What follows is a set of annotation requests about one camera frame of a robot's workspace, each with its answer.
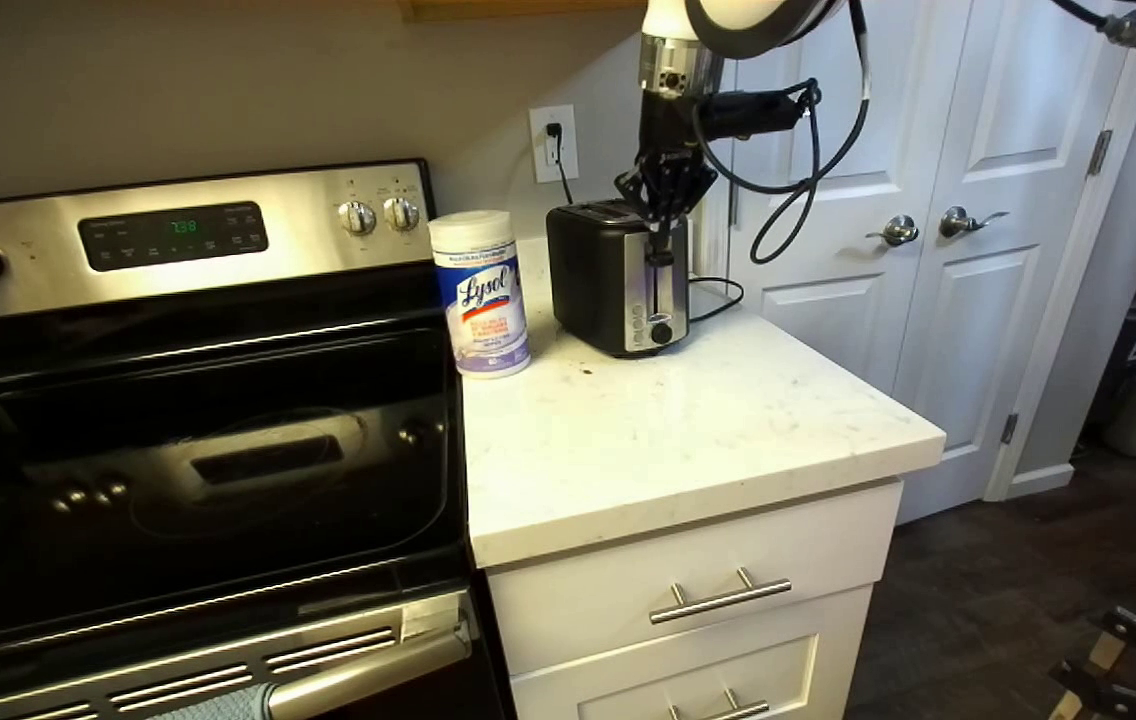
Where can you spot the white wall outlet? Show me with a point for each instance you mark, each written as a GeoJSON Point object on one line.
{"type": "Point", "coordinates": [564, 161]}

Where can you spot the grey dish towel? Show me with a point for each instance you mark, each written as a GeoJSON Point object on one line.
{"type": "Point", "coordinates": [214, 702]}

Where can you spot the wall cabinet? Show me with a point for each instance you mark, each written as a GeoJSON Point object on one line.
{"type": "Point", "coordinates": [514, 9]}

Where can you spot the white counter cabinet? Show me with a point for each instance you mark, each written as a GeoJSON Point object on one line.
{"type": "Point", "coordinates": [700, 655]}

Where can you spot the white panel door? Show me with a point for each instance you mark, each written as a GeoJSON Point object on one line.
{"type": "Point", "coordinates": [1034, 122]}
{"type": "Point", "coordinates": [851, 346]}

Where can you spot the Lysol wipes canister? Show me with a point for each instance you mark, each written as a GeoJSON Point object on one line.
{"type": "Point", "coordinates": [483, 303]}

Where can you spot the stainless steel stove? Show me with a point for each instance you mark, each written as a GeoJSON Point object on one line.
{"type": "Point", "coordinates": [194, 442]}

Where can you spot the black clamp tool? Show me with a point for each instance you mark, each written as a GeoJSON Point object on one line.
{"type": "Point", "coordinates": [1131, 667]}

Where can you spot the black and silver toaster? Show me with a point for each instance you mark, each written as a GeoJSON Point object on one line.
{"type": "Point", "coordinates": [592, 281]}

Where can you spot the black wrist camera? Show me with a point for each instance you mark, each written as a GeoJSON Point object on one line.
{"type": "Point", "coordinates": [754, 111]}

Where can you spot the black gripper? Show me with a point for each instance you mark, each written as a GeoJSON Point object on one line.
{"type": "Point", "coordinates": [672, 142]}

